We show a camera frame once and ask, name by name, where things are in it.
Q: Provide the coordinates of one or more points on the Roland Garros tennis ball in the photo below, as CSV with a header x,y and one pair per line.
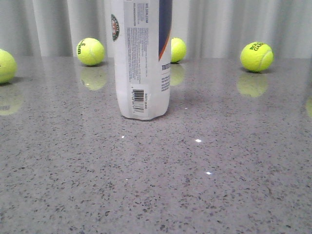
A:
x,y
256,56

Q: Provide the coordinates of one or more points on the far left tennis ball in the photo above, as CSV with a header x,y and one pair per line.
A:
x,y
8,66

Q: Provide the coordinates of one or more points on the tennis ball with Wilson logo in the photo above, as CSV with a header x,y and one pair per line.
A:
x,y
90,51

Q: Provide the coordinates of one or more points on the centre back tennis ball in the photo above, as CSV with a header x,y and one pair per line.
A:
x,y
178,50

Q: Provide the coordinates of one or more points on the grey pleated curtain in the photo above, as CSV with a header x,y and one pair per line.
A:
x,y
210,28

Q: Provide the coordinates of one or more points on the white blue tennis ball can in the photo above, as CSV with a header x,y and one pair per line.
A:
x,y
141,34

